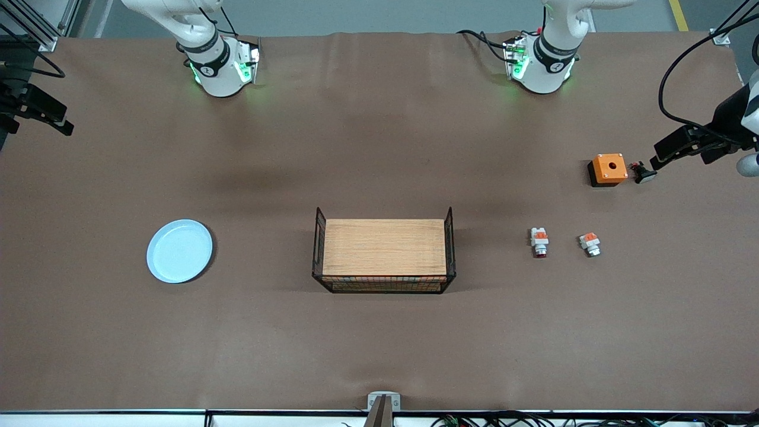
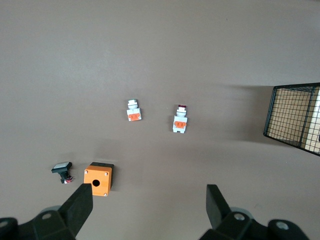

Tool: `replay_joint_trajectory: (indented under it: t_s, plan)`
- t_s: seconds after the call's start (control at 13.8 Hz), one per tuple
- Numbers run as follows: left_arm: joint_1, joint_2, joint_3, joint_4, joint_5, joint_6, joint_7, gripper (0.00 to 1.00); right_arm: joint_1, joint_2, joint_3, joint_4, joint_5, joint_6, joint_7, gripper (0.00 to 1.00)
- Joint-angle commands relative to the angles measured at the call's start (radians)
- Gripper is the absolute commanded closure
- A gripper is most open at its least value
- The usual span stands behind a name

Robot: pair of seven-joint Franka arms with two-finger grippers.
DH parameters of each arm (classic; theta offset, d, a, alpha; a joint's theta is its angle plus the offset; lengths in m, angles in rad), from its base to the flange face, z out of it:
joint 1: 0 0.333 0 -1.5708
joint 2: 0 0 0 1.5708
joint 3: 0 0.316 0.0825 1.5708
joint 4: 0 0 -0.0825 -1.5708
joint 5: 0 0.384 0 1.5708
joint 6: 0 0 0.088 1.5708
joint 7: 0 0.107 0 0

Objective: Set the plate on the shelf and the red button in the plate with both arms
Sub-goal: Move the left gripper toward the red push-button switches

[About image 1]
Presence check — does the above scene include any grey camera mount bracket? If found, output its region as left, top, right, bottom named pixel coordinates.
left=363, top=391, right=401, bottom=427

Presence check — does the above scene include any orange button enclosure box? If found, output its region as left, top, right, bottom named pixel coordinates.
left=587, top=153, right=629, bottom=188

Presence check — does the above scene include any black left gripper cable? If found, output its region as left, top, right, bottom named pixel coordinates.
left=658, top=0, right=759, bottom=146

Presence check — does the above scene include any wooden board shelf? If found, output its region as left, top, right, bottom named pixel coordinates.
left=322, top=219, right=447, bottom=279

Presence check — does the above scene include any brown table mat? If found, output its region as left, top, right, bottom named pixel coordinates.
left=0, top=31, right=759, bottom=413

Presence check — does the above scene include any black right arm base cable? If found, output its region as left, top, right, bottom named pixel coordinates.
left=199, top=5, right=238, bottom=37

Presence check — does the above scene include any black wire basket rack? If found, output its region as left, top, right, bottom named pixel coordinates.
left=312, top=206, right=457, bottom=295

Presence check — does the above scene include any black arm base cable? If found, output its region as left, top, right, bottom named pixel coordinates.
left=199, top=5, right=238, bottom=37
left=457, top=28, right=514, bottom=63

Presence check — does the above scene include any light blue round plate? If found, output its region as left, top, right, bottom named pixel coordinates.
left=146, top=219, right=213, bottom=284

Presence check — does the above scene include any aluminium frame post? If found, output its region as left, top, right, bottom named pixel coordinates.
left=712, top=0, right=759, bottom=46
left=0, top=0, right=60, bottom=53

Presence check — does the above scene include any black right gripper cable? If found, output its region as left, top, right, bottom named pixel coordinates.
left=0, top=24, right=66, bottom=79

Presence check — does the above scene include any black cable bundle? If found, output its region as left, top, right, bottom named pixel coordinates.
left=430, top=411, right=736, bottom=427

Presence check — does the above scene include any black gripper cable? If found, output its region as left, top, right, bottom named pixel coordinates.
left=658, top=0, right=759, bottom=146
left=0, top=24, right=66, bottom=79

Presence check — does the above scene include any black left arm base cable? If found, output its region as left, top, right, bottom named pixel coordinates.
left=457, top=28, right=514, bottom=63

